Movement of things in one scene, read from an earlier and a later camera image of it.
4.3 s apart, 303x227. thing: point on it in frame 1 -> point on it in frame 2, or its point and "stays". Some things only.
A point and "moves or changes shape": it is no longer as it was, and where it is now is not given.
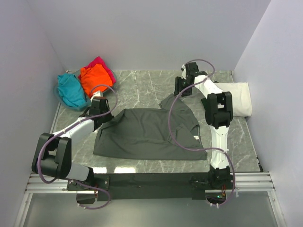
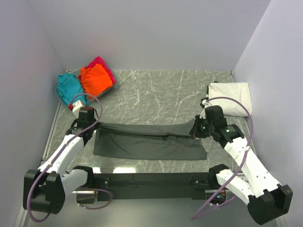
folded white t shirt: x=242 y=101 stays
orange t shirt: x=95 y=79 stays
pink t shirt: x=99 y=60 stays
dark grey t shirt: x=143 y=134 moves or changes shape
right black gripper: x=181 y=88 -> x=197 y=126
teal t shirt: x=71 y=91 stays
